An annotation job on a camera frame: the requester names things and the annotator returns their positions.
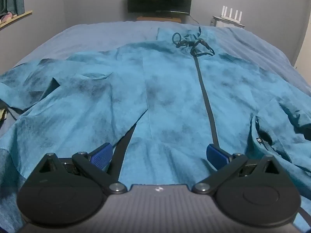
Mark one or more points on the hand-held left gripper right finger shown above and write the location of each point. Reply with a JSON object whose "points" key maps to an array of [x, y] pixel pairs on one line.
{"points": [[217, 155]]}

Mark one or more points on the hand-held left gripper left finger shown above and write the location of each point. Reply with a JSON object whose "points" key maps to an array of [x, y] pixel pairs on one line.
{"points": [[102, 154]]}

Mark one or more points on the teal jacket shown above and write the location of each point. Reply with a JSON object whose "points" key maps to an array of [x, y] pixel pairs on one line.
{"points": [[170, 102]]}

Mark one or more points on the yellowish cloth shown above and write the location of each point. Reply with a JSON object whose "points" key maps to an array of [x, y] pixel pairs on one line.
{"points": [[2, 114]]}

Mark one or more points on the bed with blue sheet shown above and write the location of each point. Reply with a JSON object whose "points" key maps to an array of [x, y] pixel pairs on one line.
{"points": [[97, 34]]}

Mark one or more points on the small white side table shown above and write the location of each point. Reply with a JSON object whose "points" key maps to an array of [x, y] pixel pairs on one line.
{"points": [[227, 23]]}

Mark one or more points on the white router with antennas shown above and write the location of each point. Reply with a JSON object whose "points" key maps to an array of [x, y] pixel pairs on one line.
{"points": [[232, 17]]}

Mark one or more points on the wooden television stand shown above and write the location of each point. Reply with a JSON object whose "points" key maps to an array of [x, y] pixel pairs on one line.
{"points": [[158, 19]]}

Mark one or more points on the wooden window sill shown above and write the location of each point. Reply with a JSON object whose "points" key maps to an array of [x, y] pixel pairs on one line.
{"points": [[17, 18]]}

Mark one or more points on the pink item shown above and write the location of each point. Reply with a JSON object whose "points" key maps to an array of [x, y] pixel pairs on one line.
{"points": [[6, 17]]}

